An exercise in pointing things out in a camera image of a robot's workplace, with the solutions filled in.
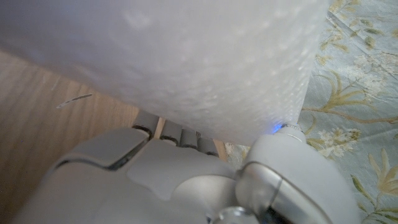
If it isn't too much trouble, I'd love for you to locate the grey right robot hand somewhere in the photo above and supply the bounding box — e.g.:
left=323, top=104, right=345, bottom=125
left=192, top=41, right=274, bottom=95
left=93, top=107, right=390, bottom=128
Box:
left=12, top=110, right=363, bottom=224

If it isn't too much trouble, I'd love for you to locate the clear bubble wrap roll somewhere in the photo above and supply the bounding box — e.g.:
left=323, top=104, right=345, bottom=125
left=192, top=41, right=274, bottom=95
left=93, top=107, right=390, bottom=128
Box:
left=0, top=0, right=330, bottom=147

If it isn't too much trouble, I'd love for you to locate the floral printed backdrop cloth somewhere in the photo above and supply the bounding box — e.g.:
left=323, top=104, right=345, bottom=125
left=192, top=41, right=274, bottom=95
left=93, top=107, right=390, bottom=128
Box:
left=223, top=0, right=398, bottom=224

